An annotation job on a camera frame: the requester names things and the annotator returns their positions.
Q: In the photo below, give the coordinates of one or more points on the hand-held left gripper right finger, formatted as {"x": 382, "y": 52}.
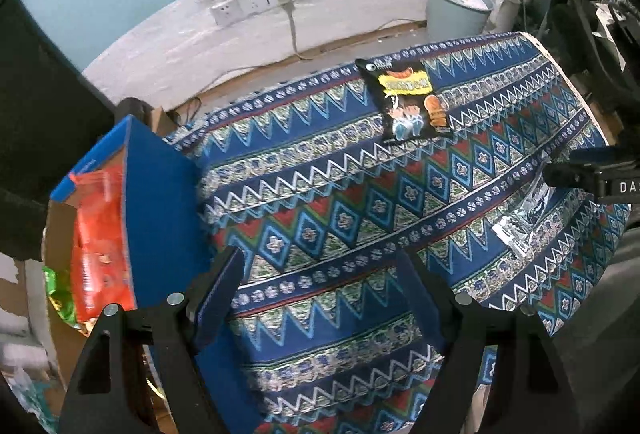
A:
{"x": 419, "y": 304}

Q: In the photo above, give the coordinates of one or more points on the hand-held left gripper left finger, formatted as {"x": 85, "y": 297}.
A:
{"x": 217, "y": 314}

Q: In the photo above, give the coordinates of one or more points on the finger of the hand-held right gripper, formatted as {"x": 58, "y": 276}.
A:
{"x": 570, "y": 175}
{"x": 600, "y": 155}

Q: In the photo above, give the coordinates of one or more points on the blue-flapped cardboard box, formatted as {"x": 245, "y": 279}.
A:
{"x": 160, "y": 204}

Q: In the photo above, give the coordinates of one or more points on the large orange snack bag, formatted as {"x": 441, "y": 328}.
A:
{"x": 95, "y": 254}

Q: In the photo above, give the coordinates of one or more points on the green snack bag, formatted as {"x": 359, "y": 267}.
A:
{"x": 60, "y": 299}

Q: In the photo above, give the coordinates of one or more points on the clear plastic wrapper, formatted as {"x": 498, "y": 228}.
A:
{"x": 522, "y": 219}

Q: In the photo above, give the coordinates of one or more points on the white crumpled paper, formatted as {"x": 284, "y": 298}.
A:
{"x": 610, "y": 16}

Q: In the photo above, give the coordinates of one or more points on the black office chair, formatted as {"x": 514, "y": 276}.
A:
{"x": 585, "y": 14}

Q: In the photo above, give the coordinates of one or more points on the patterned blue tablecloth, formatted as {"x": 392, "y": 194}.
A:
{"x": 325, "y": 194}

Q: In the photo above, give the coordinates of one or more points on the white tube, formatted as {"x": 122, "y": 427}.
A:
{"x": 506, "y": 16}

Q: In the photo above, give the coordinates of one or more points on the black snack bag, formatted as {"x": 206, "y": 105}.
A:
{"x": 405, "y": 104}

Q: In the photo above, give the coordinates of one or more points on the light blue trash bin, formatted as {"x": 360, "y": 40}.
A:
{"x": 452, "y": 21}

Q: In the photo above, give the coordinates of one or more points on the dark round object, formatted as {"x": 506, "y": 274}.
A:
{"x": 132, "y": 110}

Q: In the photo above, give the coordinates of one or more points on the dark cabinet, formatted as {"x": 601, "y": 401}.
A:
{"x": 35, "y": 129}

